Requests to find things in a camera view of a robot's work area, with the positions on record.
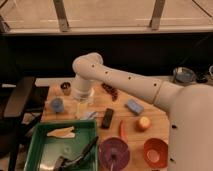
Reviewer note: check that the bunch of dark grapes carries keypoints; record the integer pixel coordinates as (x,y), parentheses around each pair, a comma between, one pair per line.
(110,90)

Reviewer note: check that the blue sponge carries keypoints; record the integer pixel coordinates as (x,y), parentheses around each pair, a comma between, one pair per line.
(134,107)

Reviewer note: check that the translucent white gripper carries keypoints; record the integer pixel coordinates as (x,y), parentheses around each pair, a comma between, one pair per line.
(82,106)

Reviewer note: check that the green plastic tray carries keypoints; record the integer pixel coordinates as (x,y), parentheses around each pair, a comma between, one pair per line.
(44,149)

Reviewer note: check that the black office chair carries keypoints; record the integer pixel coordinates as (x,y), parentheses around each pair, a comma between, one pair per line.
(11,118)

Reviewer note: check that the orange bowl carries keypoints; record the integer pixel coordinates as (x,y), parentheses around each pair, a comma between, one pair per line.
(155,153)

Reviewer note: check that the grey bowl on shelf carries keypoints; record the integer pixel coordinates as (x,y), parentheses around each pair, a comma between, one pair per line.
(183,75)

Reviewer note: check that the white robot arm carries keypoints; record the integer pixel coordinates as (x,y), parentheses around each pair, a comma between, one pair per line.
(189,109)

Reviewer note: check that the light blue cloth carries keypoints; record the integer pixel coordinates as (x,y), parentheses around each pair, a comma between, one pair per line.
(89,115)

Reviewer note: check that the red yellow apple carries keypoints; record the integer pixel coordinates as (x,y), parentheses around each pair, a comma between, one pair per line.
(144,123)

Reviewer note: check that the black rectangular block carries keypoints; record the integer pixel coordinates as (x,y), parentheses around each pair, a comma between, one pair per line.
(106,122)

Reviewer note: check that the dark metal cup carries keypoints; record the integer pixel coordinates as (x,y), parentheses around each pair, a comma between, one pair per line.
(66,88)

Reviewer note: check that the purple bowl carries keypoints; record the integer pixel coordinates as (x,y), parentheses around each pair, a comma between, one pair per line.
(114,154)

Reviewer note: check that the metal spatula in tray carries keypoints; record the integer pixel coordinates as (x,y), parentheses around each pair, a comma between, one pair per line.
(55,165)

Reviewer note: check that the blue cup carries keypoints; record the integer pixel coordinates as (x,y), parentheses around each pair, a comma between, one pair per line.
(57,105)

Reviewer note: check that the orange carrot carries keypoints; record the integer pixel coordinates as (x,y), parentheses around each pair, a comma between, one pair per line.
(122,131)

